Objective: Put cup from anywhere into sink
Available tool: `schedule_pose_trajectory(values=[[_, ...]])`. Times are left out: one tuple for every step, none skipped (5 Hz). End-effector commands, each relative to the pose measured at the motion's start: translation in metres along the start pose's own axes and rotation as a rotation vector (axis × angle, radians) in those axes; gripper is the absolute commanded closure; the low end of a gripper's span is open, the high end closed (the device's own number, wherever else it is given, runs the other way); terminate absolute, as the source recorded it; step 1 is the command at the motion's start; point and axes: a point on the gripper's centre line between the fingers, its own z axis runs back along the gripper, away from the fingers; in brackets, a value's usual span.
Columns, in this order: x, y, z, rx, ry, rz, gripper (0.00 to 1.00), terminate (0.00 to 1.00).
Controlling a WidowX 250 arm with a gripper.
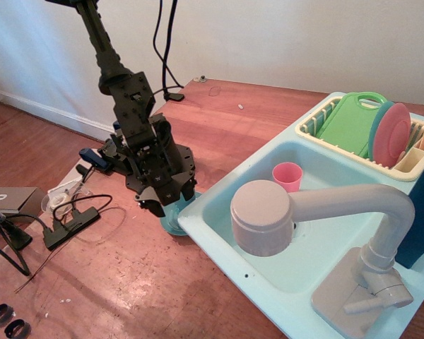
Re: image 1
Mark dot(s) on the black usb hub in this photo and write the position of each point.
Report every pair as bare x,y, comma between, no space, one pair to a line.
63,232

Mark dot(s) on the teal plate in rack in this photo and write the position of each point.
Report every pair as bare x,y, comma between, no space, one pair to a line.
375,124

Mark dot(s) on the clear tape roll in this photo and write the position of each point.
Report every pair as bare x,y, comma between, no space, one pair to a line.
51,201

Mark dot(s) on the pink plastic cup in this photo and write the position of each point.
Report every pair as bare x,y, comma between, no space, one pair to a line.
288,175

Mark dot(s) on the teal plastic cup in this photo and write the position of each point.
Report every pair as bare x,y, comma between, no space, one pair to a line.
172,211

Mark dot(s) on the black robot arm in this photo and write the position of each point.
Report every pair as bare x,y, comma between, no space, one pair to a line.
145,136

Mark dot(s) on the black power plug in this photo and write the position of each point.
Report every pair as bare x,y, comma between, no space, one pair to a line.
19,238

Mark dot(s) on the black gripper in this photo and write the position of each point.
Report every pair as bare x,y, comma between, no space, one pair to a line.
158,185

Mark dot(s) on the black cable foot mount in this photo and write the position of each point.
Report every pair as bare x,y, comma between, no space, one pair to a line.
177,97

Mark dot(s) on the blue clamp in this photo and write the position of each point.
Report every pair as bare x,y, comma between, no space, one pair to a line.
89,155

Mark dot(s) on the grey toy faucet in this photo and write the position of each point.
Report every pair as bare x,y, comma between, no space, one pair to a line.
364,282

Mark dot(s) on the pink plate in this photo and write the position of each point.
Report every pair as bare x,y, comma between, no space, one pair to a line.
392,136

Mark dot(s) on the cream dish rack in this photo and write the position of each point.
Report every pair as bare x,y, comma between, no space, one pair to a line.
410,164

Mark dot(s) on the teal saucer plate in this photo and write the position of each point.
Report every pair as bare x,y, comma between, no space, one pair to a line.
175,229

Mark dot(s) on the grey cardboard box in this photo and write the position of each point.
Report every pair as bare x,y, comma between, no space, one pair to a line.
21,200

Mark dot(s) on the light blue toy sink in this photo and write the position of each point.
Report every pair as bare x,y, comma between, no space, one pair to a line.
282,286

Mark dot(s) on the green cutting board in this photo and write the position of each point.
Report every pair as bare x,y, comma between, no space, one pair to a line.
348,126

